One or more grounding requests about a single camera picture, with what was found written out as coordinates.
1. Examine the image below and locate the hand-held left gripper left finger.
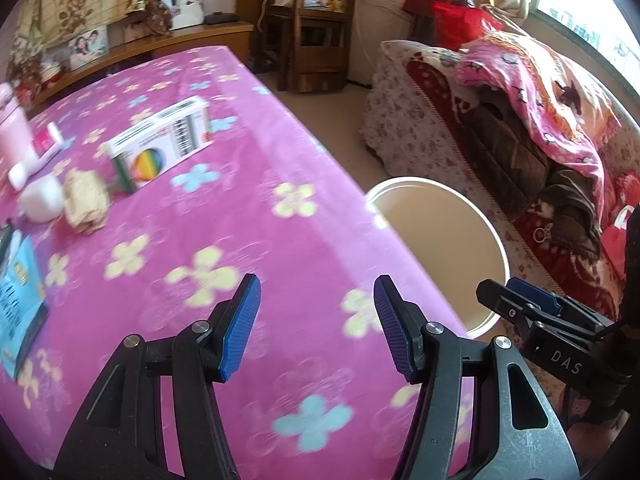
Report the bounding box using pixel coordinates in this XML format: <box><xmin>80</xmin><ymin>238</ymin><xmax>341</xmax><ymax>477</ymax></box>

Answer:
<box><xmin>52</xmin><ymin>273</ymin><xmax>262</xmax><ymax>480</ymax></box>

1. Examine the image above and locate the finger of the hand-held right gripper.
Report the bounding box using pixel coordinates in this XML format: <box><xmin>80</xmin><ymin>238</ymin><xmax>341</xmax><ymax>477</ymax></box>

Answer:
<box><xmin>476</xmin><ymin>279</ymin><xmax>546</xmax><ymax>333</ymax></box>
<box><xmin>505</xmin><ymin>276</ymin><xmax>616</xmax><ymax>331</ymax></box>

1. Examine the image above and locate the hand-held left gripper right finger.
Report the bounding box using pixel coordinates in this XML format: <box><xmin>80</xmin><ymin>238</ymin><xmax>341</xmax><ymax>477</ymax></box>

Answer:
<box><xmin>373</xmin><ymin>275</ymin><xmax>581</xmax><ymax>480</ymax></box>

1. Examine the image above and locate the white round bucket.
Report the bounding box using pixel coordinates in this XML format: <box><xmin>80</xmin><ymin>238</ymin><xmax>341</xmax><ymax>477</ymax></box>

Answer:
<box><xmin>365</xmin><ymin>176</ymin><xmax>510</xmax><ymax>338</ymax></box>

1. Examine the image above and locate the white medicine box rainbow print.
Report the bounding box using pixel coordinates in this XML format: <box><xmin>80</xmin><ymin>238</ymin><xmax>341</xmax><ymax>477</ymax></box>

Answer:
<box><xmin>103</xmin><ymin>96</ymin><xmax>216</xmax><ymax>195</ymax></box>

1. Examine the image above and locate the blue packet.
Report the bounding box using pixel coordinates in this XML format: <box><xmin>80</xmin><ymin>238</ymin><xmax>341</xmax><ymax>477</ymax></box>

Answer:
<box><xmin>0</xmin><ymin>235</ymin><xmax>49</xmax><ymax>380</ymax></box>

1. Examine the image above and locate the white foam block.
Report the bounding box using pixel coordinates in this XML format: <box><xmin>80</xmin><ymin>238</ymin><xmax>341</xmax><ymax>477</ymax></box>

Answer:
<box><xmin>20</xmin><ymin>175</ymin><xmax>66</xmax><ymax>223</ymax></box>

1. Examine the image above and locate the pink flowered bed blanket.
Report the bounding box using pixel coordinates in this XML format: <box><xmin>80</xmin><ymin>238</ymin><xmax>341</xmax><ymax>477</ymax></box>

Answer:
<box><xmin>0</xmin><ymin>45</ymin><xmax>481</xmax><ymax>480</ymax></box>

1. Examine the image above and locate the dark brown garment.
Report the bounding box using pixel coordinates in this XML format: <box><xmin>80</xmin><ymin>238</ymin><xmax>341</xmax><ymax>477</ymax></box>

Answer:
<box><xmin>460</xmin><ymin>85</ymin><xmax>606</xmax><ymax>261</ymax></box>

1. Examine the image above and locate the bed with pink blankets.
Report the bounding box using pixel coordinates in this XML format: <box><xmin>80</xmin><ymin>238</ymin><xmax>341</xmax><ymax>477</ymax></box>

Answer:
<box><xmin>360</xmin><ymin>40</ymin><xmax>640</xmax><ymax>341</ymax></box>

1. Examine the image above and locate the pink printed blanket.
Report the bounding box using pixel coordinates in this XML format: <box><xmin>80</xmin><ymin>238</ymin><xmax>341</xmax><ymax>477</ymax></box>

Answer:
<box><xmin>457</xmin><ymin>30</ymin><xmax>621</xmax><ymax>221</ymax></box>

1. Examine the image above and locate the red patterned blanket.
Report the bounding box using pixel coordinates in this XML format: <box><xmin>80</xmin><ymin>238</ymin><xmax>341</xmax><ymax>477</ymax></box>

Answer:
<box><xmin>406</xmin><ymin>55</ymin><xmax>626</xmax><ymax>321</ymax></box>

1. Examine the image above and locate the white bottle magenta label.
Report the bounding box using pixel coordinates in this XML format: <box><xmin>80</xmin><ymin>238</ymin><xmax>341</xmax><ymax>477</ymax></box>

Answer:
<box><xmin>7</xmin><ymin>122</ymin><xmax>65</xmax><ymax>191</ymax></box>

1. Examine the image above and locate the red plastic bag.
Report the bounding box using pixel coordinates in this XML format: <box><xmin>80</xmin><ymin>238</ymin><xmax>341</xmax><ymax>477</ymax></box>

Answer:
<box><xmin>432</xmin><ymin>1</ymin><xmax>503</xmax><ymax>51</ymax></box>

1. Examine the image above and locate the dark wooden shelf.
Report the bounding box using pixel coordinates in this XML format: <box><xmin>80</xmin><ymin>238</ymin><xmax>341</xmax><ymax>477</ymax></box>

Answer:
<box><xmin>252</xmin><ymin>0</ymin><xmax>363</xmax><ymax>93</ymax></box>

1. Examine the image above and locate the window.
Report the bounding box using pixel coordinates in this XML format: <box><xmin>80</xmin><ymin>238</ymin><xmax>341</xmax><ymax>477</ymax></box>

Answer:
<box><xmin>530</xmin><ymin>0</ymin><xmax>640</xmax><ymax>91</ymax></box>

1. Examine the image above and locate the wooden headboard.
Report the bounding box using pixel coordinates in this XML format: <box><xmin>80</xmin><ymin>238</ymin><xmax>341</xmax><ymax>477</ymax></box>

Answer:
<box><xmin>30</xmin><ymin>20</ymin><xmax>255</xmax><ymax>106</ymax></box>

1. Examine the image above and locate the pink insulated bottle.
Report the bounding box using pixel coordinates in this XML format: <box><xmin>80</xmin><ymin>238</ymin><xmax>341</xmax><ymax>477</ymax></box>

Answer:
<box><xmin>0</xmin><ymin>82</ymin><xmax>31</xmax><ymax>168</ymax></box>

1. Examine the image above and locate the framed photo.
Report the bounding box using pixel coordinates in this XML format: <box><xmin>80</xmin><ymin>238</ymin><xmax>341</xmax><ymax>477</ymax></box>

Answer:
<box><xmin>67</xmin><ymin>26</ymin><xmax>110</xmax><ymax>71</ymax></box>

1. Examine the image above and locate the white printed bag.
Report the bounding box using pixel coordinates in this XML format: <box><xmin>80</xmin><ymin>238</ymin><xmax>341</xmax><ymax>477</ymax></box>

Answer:
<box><xmin>167</xmin><ymin>0</ymin><xmax>206</xmax><ymax>31</ymax></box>

